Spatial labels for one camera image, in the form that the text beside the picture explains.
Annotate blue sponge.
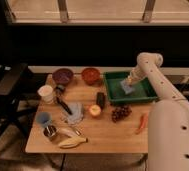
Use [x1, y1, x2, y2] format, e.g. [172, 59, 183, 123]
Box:
[120, 80, 135, 94]

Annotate green plastic tray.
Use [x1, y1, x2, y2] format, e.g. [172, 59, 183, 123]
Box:
[103, 71, 158, 105]

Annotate red chili pepper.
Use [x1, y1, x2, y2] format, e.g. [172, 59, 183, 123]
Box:
[135, 113, 148, 134]

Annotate metal can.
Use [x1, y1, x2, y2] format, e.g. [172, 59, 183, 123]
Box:
[43, 125, 57, 141]

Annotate red bowl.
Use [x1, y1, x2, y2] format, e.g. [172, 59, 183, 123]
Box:
[81, 67, 100, 85]

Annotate dark red grapes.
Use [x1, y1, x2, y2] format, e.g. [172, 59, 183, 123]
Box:
[112, 105, 132, 122]

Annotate purple bowl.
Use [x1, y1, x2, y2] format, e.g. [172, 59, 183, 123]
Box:
[52, 68, 74, 85]

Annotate black handled brush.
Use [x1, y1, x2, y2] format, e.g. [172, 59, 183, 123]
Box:
[55, 87, 73, 115]

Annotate wooden folding table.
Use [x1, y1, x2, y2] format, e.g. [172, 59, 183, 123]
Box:
[25, 74, 152, 153]

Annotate white cup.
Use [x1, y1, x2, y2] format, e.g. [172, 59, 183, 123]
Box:
[38, 85, 54, 104]

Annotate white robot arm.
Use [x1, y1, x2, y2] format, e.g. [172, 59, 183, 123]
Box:
[127, 52, 189, 171]

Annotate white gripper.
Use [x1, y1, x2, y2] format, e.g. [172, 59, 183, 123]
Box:
[128, 66, 145, 85]

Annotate yellow banana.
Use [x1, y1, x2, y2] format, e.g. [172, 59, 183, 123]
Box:
[58, 137, 88, 148]

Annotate white handled knife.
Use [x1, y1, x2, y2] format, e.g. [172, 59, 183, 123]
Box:
[59, 128, 81, 137]

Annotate light blue cloth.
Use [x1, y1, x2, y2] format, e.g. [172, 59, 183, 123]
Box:
[62, 102, 84, 125]

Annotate black chair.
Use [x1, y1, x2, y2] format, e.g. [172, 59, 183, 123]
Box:
[0, 63, 36, 137]

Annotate blue cup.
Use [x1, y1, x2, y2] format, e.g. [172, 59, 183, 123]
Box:
[36, 112, 52, 128]

